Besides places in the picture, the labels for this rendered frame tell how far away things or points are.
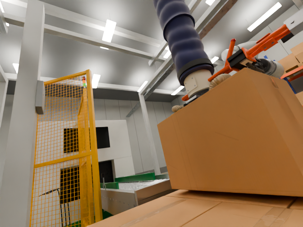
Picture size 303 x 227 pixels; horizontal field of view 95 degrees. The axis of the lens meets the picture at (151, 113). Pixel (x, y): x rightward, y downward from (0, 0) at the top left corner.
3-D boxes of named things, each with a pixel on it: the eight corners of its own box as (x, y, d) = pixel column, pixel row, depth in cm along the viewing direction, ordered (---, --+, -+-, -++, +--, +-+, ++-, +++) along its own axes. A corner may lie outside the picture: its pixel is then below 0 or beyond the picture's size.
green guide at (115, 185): (87, 189, 263) (86, 184, 266) (93, 188, 268) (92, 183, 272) (109, 193, 140) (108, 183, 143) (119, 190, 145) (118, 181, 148)
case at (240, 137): (171, 188, 81) (156, 124, 95) (214, 173, 102) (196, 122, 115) (314, 197, 34) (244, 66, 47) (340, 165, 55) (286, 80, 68)
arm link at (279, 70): (283, 62, 73) (265, 85, 80) (292, 68, 82) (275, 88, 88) (263, 56, 81) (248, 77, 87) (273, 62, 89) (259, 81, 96)
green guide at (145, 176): (115, 182, 292) (114, 177, 295) (119, 181, 297) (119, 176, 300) (153, 180, 168) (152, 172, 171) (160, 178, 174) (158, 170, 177)
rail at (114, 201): (85, 199, 256) (84, 188, 262) (89, 198, 259) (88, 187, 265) (139, 230, 78) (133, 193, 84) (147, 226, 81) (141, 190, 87)
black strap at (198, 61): (171, 83, 92) (170, 78, 93) (195, 87, 104) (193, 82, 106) (197, 59, 74) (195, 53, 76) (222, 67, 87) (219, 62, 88)
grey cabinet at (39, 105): (38, 114, 147) (39, 90, 157) (44, 114, 149) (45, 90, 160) (34, 106, 131) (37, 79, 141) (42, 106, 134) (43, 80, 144)
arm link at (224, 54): (225, 52, 121) (242, 46, 119) (217, 49, 137) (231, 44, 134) (226, 66, 128) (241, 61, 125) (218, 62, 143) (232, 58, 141)
